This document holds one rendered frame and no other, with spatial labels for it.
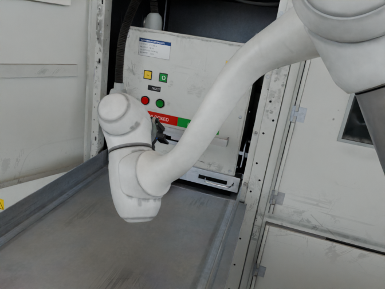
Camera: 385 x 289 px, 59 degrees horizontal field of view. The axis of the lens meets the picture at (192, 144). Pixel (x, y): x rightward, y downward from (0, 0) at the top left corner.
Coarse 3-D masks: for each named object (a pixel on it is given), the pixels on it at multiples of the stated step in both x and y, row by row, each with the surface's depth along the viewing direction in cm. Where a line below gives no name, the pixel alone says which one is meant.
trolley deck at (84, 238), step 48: (96, 192) 116; (192, 192) 126; (48, 240) 89; (96, 240) 92; (144, 240) 95; (192, 240) 98; (0, 288) 72; (48, 288) 74; (96, 288) 76; (144, 288) 78; (192, 288) 80
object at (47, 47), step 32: (0, 0) 96; (32, 0) 103; (64, 0) 108; (96, 0) 116; (0, 32) 99; (32, 32) 106; (64, 32) 114; (0, 64) 100; (32, 64) 107; (64, 64) 116; (0, 96) 104; (32, 96) 112; (64, 96) 121; (0, 128) 107; (32, 128) 116; (64, 128) 126; (0, 160) 111; (32, 160) 119; (64, 160) 130
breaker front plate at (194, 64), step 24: (192, 48) 117; (216, 48) 115; (168, 72) 122; (192, 72) 119; (216, 72) 117; (168, 96) 124; (192, 96) 122; (240, 120) 120; (168, 144) 130; (216, 168) 127
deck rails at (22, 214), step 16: (96, 160) 129; (64, 176) 111; (80, 176) 120; (96, 176) 127; (48, 192) 104; (64, 192) 112; (16, 208) 91; (32, 208) 98; (48, 208) 102; (0, 224) 87; (16, 224) 93; (224, 224) 108; (0, 240) 86; (224, 240) 93; (208, 256) 91; (208, 272) 85; (208, 288) 74
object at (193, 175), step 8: (192, 168) 128; (200, 168) 128; (184, 176) 130; (192, 176) 129; (200, 176) 129; (208, 176) 128; (216, 176) 127; (224, 176) 126; (232, 176) 126; (240, 176) 127; (208, 184) 129; (224, 184) 127
